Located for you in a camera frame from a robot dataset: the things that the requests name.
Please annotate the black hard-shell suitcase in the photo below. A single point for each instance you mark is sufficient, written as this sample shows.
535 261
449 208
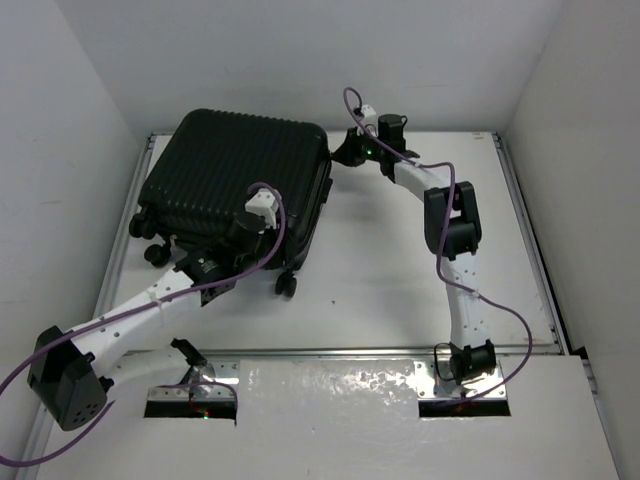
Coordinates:
213 164

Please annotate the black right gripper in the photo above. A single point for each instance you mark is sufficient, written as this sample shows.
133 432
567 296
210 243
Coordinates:
349 153

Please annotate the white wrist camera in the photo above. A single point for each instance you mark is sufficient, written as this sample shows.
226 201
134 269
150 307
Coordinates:
265 205
367 112

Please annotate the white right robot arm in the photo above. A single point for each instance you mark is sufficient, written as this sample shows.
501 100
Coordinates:
452 232

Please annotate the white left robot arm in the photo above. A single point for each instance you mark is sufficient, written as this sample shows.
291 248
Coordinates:
191 284

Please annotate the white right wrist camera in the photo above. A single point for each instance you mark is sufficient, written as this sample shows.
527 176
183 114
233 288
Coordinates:
367 112

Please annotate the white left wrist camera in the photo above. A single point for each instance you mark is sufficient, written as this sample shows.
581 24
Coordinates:
265 205

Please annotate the metal mounting rail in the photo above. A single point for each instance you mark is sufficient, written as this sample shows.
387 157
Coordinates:
320 380

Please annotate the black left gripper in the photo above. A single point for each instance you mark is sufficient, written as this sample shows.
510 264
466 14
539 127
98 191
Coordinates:
272 234

